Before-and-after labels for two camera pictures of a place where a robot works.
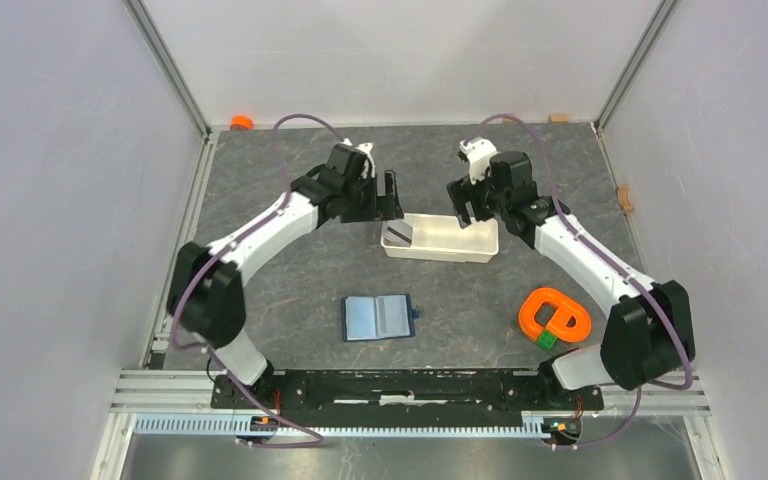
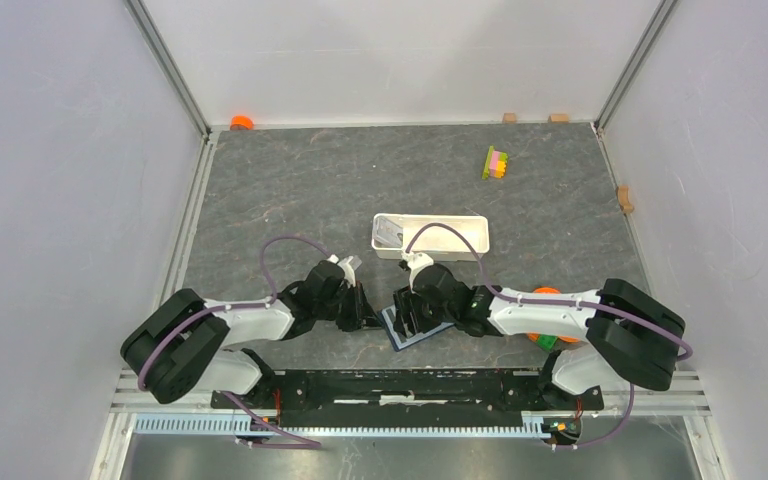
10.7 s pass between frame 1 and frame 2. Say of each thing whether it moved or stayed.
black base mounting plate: stayed
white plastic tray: moved
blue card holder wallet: moved
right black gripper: moved
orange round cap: stayed
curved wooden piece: stayed
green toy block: stayed
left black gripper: moved
